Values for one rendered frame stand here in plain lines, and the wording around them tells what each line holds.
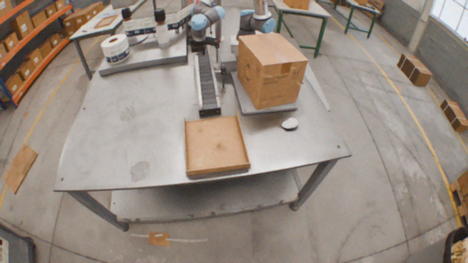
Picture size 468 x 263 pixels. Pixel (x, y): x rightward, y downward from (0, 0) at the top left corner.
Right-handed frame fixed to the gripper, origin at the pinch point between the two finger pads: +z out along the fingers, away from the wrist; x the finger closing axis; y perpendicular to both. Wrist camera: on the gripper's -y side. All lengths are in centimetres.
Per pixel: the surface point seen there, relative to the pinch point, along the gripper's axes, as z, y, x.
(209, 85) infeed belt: -8.3, -1.2, 25.3
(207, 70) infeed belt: -0.8, -1.3, 12.3
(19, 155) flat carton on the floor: 86, 263, 35
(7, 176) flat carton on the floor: 69, 279, 62
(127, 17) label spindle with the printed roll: 12, 59, -54
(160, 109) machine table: -8.3, 26.4, 35.2
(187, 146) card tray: -22, 12, 58
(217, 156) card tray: -25, 0, 64
